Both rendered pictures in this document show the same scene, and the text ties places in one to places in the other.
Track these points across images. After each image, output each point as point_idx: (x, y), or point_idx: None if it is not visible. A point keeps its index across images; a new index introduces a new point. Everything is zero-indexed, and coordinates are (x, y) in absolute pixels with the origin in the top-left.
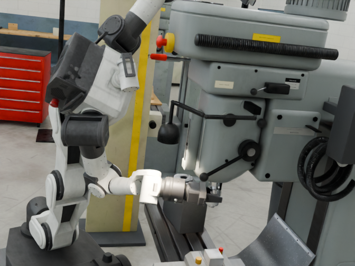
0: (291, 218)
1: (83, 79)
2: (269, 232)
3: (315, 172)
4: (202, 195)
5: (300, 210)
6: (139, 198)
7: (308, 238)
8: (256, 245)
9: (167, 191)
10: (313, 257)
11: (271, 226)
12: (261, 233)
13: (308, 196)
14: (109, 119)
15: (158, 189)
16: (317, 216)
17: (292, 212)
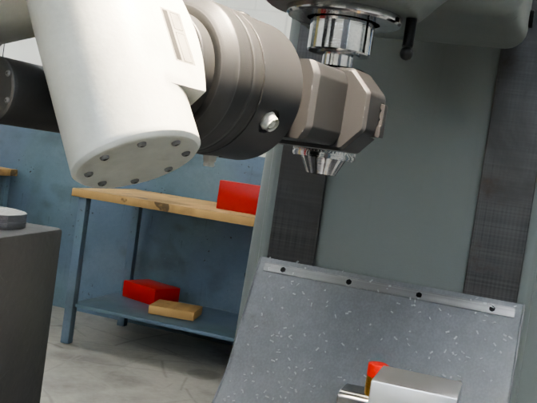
0: (352, 242)
1: None
2: (273, 325)
3: (451, 52)
4: (368, 81)
5: (401, 197)
6: (95, 124)
7: (474, 267)
8: (246, 388)
9: (248, 59)
10: (522, 313)
11: (270, 304)
12: (236, 341)
13: (434, 136)
14: None
15: (194, 49)
16: (504, 177)
17: (355, 223)
